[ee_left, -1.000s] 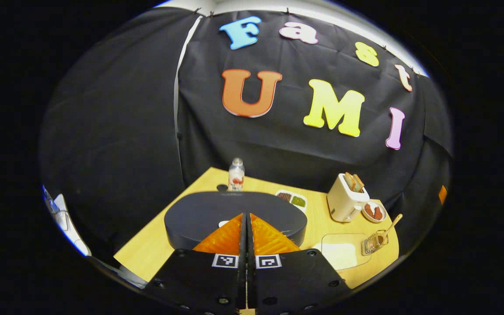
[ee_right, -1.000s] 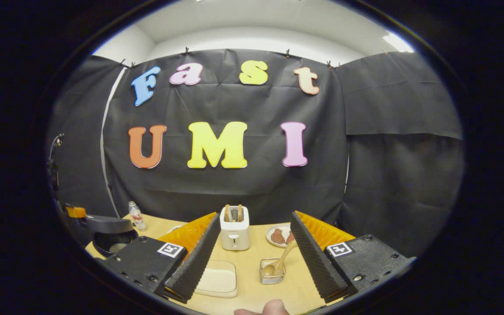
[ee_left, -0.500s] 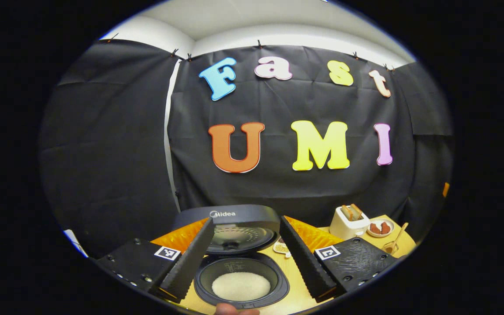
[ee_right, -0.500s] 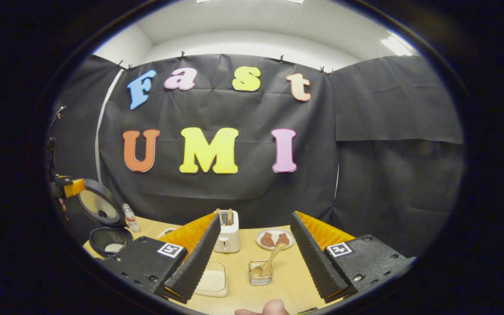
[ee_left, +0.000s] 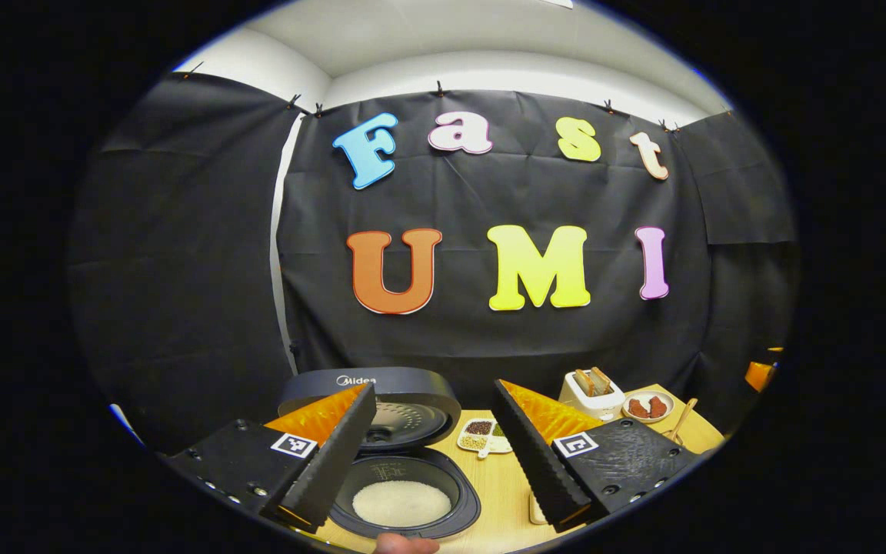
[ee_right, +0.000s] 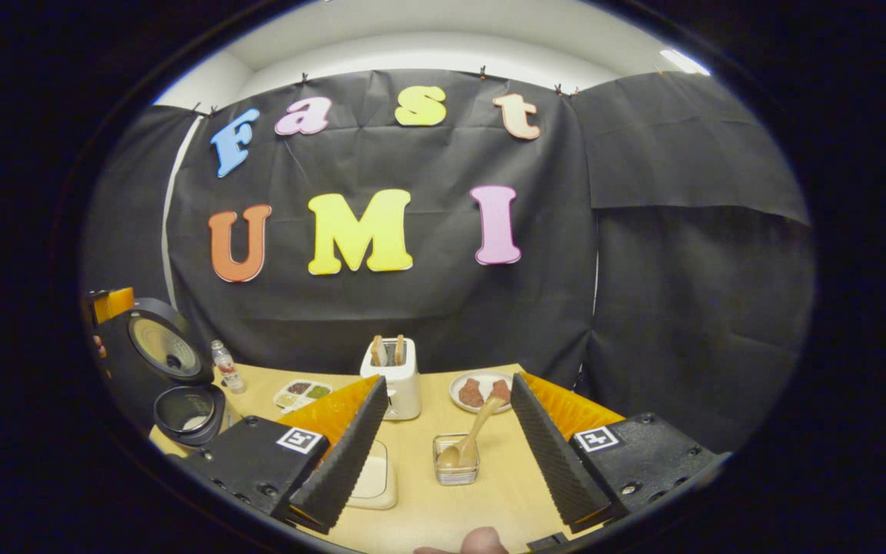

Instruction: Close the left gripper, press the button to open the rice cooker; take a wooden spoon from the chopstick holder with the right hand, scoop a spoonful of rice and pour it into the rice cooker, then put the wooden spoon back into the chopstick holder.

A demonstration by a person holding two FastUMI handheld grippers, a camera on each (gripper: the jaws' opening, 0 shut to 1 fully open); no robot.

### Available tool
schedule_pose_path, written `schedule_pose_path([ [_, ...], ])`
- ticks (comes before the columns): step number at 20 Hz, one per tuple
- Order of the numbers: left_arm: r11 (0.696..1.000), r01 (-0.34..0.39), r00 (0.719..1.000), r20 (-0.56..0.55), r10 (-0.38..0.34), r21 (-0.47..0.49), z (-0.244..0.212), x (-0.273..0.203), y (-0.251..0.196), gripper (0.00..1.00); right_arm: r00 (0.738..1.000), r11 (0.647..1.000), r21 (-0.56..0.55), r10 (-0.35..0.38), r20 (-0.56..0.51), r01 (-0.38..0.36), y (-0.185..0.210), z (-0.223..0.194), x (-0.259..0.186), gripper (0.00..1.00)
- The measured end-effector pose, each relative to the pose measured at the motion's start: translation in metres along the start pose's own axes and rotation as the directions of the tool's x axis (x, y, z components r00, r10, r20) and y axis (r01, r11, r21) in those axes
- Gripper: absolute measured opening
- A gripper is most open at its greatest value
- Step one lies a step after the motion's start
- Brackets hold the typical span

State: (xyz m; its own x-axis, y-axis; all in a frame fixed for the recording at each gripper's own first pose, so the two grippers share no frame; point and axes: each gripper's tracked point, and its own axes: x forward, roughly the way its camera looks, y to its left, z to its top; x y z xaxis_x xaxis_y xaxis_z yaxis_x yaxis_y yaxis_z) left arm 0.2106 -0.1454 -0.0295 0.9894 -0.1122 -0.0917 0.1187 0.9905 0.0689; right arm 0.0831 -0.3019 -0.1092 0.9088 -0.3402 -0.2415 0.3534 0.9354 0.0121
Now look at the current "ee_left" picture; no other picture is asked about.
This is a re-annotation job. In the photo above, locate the wooden spoon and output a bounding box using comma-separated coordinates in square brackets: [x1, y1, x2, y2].
[670, 398, 698, 443]

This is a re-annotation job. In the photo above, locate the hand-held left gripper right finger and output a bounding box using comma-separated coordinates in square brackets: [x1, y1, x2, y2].
[491, 379, 698, 533]

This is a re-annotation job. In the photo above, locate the white round plate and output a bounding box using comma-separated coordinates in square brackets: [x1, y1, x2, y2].
[621, 390, 674, 424]

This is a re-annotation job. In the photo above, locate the white toaster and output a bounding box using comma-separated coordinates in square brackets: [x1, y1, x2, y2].
[558, 367, 626, 422]

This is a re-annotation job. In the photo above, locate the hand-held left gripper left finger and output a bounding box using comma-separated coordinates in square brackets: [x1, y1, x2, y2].
[166, 382, 377, 533]

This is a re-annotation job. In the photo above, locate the white divided seasoning dish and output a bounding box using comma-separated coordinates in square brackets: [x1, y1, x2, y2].
[457, 418, 513, 460]

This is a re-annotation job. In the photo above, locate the white rice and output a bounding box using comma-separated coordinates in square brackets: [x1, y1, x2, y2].
[352, 481, 451, 528]

